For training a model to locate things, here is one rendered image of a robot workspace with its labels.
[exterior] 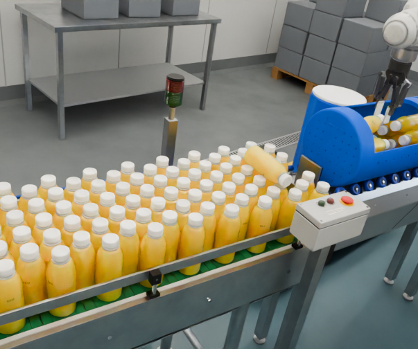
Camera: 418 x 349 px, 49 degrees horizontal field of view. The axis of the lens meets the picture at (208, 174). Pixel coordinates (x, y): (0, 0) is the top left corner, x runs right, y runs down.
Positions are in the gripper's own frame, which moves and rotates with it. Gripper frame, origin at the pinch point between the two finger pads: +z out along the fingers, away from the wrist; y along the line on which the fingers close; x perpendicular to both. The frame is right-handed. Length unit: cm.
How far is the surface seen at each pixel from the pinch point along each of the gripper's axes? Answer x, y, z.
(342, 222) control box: 53, -34, 13
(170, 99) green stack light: 72, 34, 2
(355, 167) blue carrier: 24.6, -13.1, 11.8
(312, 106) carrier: -24, 56, 23
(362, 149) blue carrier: 24.0, -13.0, 5.0
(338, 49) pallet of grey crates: -260, 247, 59
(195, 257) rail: 91, -21, 23
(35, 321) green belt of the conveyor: 132, -18, 31
